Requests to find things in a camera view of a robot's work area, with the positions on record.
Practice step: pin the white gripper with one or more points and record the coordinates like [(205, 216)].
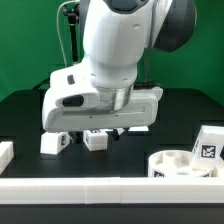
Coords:
[(76, 112)]

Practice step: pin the white round stool seat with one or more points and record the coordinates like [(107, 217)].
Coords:
[(181, 163)]

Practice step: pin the white marker sheet with tags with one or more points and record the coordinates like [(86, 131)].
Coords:
[(130, 129)]

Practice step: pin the white front fence bar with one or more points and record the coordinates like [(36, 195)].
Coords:
[(111, 190)]

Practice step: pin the white left fence piece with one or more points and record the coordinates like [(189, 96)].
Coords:
[(6, 154)]

